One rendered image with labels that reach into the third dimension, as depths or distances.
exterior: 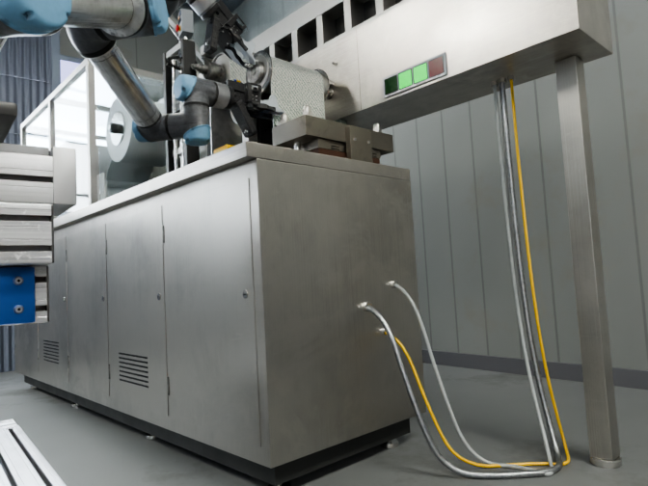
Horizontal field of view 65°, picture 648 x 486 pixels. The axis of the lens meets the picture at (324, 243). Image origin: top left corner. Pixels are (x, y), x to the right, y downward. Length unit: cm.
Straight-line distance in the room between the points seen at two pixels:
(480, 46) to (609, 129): 119
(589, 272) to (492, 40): 71
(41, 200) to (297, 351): 74
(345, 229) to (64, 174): 83
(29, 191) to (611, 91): 242
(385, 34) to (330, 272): 88
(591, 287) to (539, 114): 146
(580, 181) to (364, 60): 84
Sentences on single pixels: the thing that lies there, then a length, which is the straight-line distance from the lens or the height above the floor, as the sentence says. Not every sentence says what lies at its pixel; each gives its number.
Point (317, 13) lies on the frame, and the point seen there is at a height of 159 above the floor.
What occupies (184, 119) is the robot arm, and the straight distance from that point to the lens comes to 153.
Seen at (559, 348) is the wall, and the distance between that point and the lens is 281.
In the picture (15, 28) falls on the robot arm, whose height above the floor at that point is 92.
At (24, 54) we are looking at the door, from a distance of 492.
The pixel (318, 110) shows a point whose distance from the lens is 187.
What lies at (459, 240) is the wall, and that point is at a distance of 308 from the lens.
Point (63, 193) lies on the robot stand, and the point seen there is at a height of 70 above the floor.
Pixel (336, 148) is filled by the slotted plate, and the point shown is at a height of 95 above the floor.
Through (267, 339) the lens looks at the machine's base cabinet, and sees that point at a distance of 129.
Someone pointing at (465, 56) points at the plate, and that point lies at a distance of 168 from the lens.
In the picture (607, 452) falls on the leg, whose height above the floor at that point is 4.
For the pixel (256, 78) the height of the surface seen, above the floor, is 122.
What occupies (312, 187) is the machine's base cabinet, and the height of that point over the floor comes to 80.
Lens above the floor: 55
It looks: 4 degrees up
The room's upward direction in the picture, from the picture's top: 3 degrees counter-clockwise
